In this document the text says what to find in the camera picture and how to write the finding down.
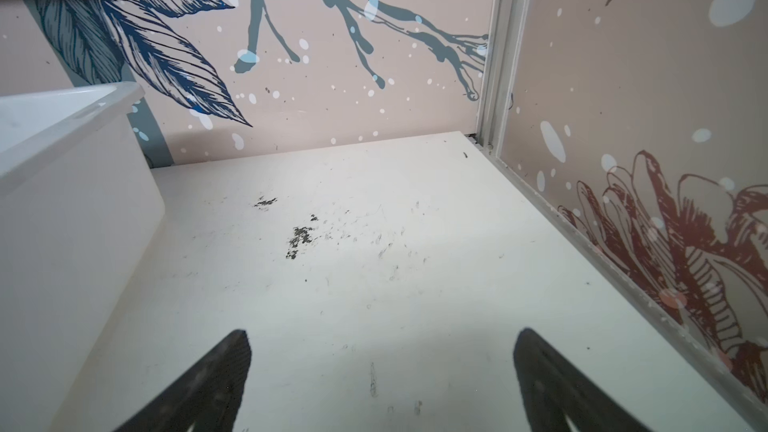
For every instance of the white plastic bin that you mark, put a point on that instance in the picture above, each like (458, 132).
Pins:
(79, 207)

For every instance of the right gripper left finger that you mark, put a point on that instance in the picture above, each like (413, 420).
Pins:
(207, 397)

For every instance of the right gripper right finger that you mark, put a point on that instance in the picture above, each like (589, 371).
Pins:
(557, 396)

